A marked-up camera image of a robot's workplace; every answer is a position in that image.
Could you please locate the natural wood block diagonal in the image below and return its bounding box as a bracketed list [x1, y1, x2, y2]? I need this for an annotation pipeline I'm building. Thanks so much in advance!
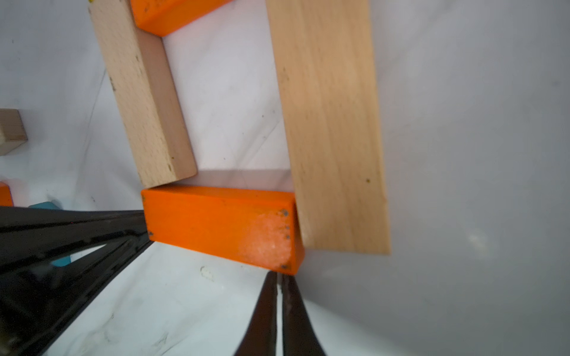
[267, 1, 391, 255]

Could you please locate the orange block diagonal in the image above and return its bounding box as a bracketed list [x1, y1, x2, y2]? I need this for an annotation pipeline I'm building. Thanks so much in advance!
[0, 182, 14, 207]

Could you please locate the orange block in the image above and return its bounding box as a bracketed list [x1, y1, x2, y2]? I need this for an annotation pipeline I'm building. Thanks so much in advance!
[131, 0, 231, 37]
[141, 185, 305, 275]

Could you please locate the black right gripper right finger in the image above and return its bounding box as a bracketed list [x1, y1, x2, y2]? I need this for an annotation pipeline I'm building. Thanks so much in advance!
[281, 274, 326, 356]

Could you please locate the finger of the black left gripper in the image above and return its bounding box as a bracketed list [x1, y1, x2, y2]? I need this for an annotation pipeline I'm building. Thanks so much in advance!
[1, 207, 152, 355]

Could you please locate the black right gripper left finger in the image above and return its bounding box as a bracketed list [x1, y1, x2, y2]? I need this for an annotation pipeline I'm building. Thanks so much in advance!
[235, 271, 278, 356]

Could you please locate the teal block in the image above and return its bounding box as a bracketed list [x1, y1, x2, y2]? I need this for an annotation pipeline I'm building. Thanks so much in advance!
[30, 201, 71, 267]

